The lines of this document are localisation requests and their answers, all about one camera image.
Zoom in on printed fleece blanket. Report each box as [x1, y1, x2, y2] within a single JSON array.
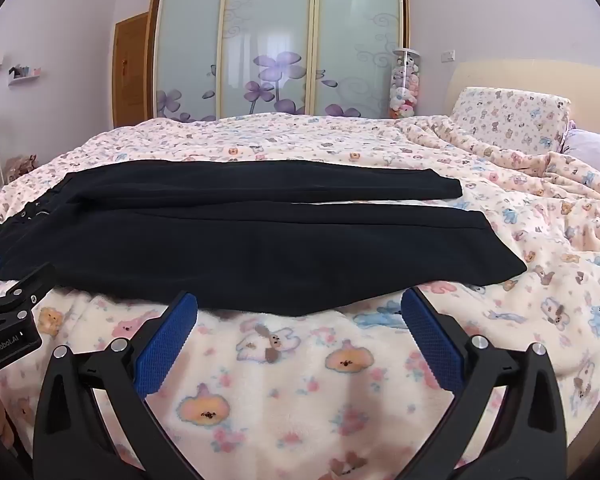
[[0, 110, 600, 480]]

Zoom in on wooden door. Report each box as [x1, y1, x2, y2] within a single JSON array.
[[111, 11, 151, 131]]

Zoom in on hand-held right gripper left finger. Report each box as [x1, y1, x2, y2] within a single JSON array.
[[32, 290, 201, 480]]

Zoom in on printed wedge pillow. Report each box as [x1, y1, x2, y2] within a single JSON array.
[[450, 86, 572, 156]]

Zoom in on black pants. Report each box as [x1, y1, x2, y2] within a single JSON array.
[[0, 159, 527, 318]]

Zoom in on wardrobe with floral glass doors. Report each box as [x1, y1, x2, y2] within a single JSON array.
[[147, 0, 411, 123]]

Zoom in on lilac pillow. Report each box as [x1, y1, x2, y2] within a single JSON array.
[[560, 129, 600, 186]]

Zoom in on brown plush toy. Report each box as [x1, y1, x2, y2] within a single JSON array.
[[5, 154, 38, 181]]

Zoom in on clear cylinder of plush toys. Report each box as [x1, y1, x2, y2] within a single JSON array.
[[389, 47, 422, 120]]

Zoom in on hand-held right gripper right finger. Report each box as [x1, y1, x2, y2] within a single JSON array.
[[401, 287, 568, 480]]

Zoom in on beige headboard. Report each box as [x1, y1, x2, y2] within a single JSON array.
[[442, 60, 600, 126]]

